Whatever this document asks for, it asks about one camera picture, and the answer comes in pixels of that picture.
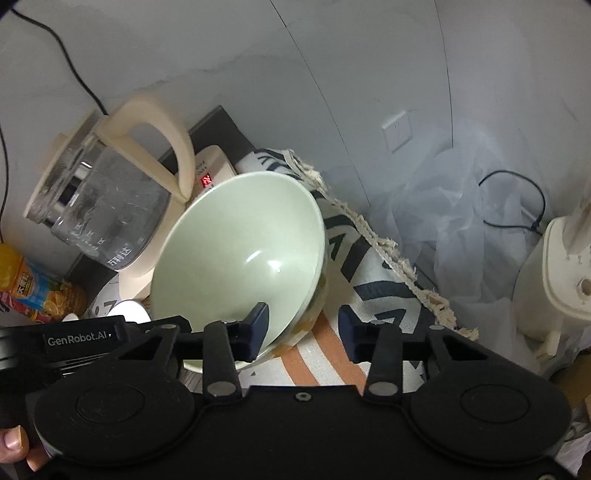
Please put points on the white sheer fabric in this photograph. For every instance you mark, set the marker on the white sheer fabric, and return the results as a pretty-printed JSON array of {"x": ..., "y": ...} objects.
[{"x": 443, "y": 207}]

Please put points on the small cream cup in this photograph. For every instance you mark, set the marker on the small cream cup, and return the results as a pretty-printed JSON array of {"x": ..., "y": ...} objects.
[{"x": 134, "y": 311}]

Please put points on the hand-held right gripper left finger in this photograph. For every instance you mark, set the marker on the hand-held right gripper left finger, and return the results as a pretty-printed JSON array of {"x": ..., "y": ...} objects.
[{"x": 257, "y": 333}]

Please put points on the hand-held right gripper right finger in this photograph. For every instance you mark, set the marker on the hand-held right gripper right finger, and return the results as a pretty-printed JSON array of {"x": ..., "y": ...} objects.
[{"x": 349, "y": 336}]

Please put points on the person's left hand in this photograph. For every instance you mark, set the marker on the person's left hand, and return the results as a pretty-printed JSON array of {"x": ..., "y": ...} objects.
[{"x": 14, "y": 443}]

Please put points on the white wall socket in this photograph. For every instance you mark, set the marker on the white wall socket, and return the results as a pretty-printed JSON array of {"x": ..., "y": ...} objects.
[{"x": 397, "y": 131}]

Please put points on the pale green ceramic bowl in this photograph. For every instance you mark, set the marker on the pale green ceramic bowl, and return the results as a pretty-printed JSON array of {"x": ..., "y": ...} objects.
[{"x": 240, "y": 240}]

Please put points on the white plastic appliance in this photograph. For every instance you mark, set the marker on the white plastic appliance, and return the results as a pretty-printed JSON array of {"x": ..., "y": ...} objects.
[{"x": 554, "y": 277}]

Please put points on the patterned fringed tablecloth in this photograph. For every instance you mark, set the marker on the patterned fringed tablecloth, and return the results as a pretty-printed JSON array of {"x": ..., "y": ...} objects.
[{"x": 369, "y": 277}]

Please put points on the orange juice bottle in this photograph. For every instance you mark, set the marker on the orange juice bottle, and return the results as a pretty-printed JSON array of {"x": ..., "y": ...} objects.
[{"x": 41, "y": 286}]

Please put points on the cream kettle base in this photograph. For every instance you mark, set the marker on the cream kettle base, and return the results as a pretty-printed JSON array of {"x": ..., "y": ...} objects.
[{"x": 214, "y": 166}]

